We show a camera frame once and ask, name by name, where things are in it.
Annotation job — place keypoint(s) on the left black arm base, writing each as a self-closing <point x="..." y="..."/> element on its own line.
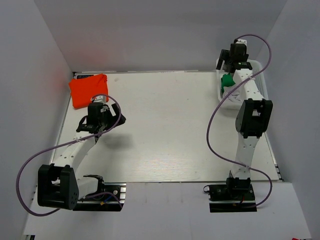
<point x="110" y="198"/>

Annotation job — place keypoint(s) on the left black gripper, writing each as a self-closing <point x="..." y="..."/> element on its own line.
<point x="121" y="120"/>

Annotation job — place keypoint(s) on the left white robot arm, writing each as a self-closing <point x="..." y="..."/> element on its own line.
<point x="58" y="185"/>

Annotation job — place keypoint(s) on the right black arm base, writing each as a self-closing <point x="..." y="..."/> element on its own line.
<point x="221" y="201"/>

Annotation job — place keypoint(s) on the crumpled white t-shirt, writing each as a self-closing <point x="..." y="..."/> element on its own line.
<point x="234" y="97"/>

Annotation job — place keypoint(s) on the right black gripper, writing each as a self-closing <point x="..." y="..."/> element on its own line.
<point x="224" y="55"/>

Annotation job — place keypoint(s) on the green t-shirt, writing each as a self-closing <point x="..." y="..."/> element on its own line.
<point x="226" y="81"/>

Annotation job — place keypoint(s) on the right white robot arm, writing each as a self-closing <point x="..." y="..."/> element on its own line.
<point x="251" y="122"/>

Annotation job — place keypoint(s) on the white plastic basket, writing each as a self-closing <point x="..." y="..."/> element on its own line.
<point x="260" y="82"/>

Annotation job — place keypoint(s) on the folded orange t-shirt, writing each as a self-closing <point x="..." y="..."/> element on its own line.
<point x="82" y="90"/>

